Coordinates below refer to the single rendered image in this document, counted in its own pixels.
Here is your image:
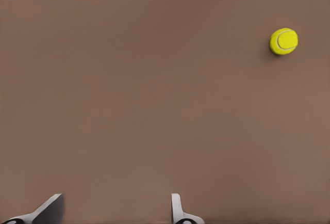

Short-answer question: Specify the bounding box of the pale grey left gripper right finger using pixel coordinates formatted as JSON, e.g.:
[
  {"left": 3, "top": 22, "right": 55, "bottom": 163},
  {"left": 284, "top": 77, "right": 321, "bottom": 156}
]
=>
[{"left": 171, "top": 193, "right": 205, "bottom": 224}]

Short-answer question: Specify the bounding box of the yellow tennis ball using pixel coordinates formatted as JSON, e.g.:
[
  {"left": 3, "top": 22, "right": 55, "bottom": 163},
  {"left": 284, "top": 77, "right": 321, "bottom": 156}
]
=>
[{"left": 269, "top": 27, "right": 299, "bottom": 56}]

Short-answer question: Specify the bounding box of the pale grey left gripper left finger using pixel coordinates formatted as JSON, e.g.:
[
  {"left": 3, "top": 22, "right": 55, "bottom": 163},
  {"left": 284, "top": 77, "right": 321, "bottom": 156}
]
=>
[{"left": 0, "top": 193, "right": 65, "bottom": 224}]

